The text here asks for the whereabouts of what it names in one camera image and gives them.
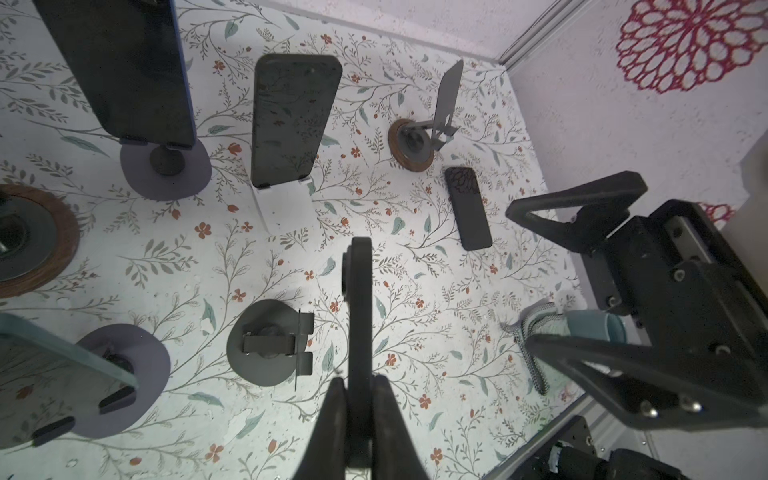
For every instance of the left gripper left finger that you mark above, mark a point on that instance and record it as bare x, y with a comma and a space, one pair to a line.
324, 458

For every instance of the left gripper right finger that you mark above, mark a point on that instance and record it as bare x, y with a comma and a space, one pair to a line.
394, 455

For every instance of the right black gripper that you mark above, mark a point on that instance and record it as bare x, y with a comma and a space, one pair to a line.
704, 366

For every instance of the black phone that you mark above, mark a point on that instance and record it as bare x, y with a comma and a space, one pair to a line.
293, 99
468, 208
127, 59
47, 383
357, 291

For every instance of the dark grey round stand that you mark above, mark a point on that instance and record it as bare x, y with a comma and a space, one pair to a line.
268, 343

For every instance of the purple grey round stand front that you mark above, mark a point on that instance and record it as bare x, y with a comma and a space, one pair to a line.
140, 364

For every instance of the white phone stand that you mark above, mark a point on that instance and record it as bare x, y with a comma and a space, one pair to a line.
286, 207

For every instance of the wood base stand right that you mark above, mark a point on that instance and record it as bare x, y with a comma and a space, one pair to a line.
414, 144

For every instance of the grey round stand back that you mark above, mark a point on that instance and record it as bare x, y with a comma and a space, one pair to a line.
165, 173

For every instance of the teal ceramic cup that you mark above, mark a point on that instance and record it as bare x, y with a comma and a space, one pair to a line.
596, 325

